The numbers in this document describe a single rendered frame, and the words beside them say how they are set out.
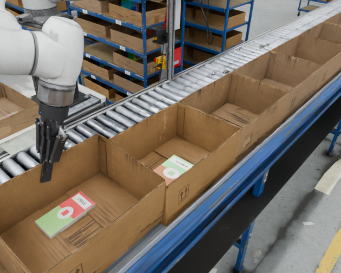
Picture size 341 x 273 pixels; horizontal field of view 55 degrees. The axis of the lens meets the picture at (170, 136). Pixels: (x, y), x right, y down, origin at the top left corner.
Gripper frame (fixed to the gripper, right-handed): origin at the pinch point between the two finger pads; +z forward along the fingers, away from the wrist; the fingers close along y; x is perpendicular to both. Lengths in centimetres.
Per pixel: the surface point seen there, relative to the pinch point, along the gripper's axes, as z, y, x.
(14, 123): 18, 71, -28
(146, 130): -7.6, -0.1, -40.3
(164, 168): -1.0, -16.1, -34.6
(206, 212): 4.2, -35.8, -34.0
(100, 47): -3, 179, -165
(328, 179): 35, -44, -215
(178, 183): -4.8, -28.9, -24.4
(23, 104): 15, 88, -42
